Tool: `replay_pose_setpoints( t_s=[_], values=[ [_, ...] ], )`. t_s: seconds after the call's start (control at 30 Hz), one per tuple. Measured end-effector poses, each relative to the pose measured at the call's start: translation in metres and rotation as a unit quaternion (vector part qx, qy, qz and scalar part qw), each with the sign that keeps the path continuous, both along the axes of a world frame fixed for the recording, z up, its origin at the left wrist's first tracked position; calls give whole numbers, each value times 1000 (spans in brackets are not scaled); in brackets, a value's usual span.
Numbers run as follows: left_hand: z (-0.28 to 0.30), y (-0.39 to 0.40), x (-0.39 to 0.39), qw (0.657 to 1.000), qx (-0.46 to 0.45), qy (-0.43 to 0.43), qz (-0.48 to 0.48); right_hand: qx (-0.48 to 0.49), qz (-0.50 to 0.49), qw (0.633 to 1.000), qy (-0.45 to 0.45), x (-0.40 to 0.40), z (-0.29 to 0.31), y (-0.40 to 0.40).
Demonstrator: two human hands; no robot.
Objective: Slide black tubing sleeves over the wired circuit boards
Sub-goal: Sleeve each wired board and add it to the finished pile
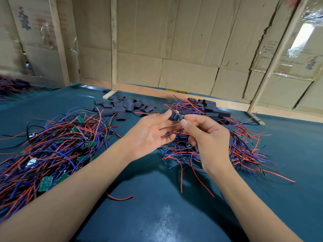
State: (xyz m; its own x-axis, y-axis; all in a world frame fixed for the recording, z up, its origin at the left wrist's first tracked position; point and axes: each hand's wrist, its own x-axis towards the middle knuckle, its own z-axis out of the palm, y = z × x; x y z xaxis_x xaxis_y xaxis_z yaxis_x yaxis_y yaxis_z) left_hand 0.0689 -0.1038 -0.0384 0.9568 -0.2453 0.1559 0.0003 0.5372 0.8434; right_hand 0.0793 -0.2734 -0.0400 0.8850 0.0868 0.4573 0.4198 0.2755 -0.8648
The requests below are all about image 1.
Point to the person's right hand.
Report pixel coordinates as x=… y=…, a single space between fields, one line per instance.
x=212 y=143

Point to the person's left hand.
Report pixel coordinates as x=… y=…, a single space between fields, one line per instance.
x=146 y=138

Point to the pile of sleeved wired boards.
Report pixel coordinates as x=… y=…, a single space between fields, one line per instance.
x=242 y=143

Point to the pile of black sleeve pieces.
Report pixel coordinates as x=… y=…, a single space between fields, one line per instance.
x=121 y=105

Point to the pile of unsleeved wired boards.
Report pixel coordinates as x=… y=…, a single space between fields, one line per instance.
x=50 y=153

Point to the person's left forearm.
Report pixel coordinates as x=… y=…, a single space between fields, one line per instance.
x=60 y=204

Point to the person's right forearm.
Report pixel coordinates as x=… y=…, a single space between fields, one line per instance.
x=257 y=214

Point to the wooden ledge board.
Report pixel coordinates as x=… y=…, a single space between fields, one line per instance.
x=151 y=91

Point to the yellow strip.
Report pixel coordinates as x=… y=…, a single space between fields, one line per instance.
x=176 y=91

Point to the clear plastic sheet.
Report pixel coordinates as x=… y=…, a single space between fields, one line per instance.
x=303 y=37

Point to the thin wooden post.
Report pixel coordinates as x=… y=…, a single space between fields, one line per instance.
x=114 y=45

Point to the pale slanted wooden post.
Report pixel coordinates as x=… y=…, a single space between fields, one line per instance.
x=277 y=55

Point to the wide wooden post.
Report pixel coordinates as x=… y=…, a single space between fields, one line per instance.
x=59 y=45

